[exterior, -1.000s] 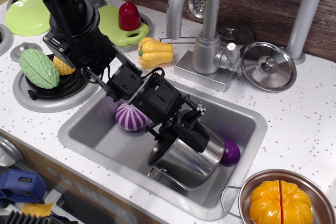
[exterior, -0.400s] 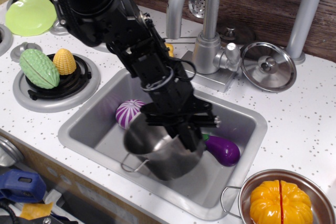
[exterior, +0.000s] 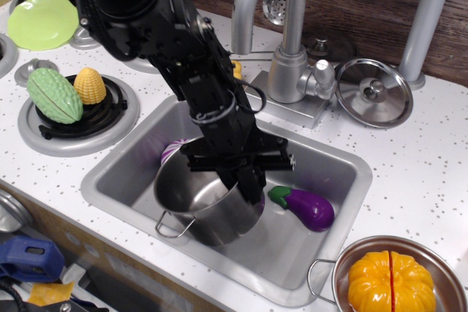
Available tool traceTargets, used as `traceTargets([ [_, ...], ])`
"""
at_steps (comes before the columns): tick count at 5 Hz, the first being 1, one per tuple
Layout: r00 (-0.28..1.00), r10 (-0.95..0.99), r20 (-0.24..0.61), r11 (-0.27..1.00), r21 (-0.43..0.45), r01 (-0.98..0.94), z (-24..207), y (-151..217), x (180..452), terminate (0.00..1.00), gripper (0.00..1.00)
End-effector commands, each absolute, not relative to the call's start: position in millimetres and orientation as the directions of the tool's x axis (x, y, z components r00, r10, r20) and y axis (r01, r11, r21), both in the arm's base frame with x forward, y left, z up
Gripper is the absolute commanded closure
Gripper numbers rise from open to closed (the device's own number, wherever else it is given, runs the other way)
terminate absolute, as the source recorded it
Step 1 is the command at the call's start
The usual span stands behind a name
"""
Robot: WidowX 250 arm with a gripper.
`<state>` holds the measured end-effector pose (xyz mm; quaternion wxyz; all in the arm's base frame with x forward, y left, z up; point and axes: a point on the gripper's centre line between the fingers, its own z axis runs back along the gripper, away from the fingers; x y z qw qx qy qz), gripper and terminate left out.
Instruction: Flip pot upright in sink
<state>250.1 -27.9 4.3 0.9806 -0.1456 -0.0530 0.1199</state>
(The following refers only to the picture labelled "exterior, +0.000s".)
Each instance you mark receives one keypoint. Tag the light green plate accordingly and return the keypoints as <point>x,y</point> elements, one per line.
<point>42,24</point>

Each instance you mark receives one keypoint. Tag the grey vertical pole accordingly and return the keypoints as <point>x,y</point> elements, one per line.
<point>420,36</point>

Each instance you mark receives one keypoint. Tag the silver sink basin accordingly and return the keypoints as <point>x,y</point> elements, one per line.
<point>274,257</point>

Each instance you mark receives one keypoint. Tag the back right stove burner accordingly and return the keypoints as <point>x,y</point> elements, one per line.
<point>142,65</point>

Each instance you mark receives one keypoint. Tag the grey oven knob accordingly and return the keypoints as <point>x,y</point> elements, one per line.
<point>14,216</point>

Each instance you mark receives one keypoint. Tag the silver toy faucet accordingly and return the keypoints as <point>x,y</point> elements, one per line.
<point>297,92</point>

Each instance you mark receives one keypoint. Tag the yellow tape piece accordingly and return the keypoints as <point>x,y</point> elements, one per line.
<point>43,294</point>

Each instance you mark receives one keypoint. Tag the steel bowl with handle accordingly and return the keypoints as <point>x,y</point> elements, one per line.
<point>450,292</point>

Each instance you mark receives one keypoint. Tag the purple toy eggplant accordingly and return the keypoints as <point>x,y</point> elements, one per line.
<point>314,212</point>

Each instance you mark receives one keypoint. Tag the metal strainer ladle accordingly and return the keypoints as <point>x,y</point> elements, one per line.
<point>275,11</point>

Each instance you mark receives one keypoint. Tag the stainless steel pot lid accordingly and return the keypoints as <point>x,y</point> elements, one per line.
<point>373,93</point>

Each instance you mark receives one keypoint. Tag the yellow toy bell pepper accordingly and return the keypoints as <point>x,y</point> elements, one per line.
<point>237,71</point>

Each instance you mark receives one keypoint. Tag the front stove burner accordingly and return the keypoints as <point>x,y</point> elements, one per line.
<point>101,126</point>

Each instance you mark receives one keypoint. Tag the yellow toy corn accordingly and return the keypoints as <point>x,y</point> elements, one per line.
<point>90,86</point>

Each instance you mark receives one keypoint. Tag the green bitter melon toy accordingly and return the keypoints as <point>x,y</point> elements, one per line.
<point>54,96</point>

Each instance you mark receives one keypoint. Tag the grey stove knob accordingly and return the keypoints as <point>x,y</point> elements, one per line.
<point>82,40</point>
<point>21,75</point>

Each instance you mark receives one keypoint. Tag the purple white striped onion toy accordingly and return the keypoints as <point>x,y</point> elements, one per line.
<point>172,148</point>

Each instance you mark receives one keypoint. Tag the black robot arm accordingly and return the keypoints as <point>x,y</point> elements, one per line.
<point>182,45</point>

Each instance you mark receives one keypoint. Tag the blue clamp tool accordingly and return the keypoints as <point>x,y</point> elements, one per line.
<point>27,259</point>

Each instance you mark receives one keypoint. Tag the left edge stove burner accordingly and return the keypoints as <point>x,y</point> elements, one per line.
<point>9,55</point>

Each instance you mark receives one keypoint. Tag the orange toy pumpkin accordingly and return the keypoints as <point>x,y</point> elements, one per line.
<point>390,281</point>

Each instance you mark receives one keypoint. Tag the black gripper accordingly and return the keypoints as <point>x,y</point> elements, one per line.
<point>231,142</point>

